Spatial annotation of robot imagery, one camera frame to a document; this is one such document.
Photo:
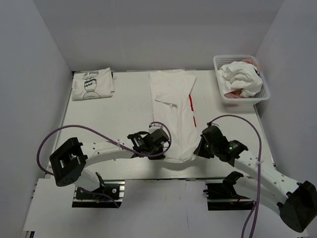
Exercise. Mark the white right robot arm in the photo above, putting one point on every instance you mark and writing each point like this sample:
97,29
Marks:
294,202

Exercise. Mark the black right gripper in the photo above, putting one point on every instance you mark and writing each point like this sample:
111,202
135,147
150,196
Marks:
200,151

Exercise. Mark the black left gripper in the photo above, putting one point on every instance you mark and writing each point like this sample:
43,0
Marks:
156,157

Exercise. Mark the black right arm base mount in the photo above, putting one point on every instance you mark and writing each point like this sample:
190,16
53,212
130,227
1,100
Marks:
221,196

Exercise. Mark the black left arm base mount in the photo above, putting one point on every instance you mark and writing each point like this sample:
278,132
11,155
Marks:
107,195

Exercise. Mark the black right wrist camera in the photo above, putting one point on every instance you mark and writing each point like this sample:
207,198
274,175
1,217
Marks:
214,137

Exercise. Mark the crumpled white t-shirt in basket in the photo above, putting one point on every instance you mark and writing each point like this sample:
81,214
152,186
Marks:
241,77

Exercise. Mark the folded white cartoon t-shirt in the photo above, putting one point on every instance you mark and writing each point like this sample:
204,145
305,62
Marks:
92,85

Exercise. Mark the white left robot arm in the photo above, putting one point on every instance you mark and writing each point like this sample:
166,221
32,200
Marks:
70,161

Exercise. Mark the white perforated plastic basket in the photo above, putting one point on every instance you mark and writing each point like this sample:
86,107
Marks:
240,80

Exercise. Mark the white t-shirt with red-black print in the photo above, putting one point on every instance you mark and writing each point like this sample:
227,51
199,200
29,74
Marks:
172,105

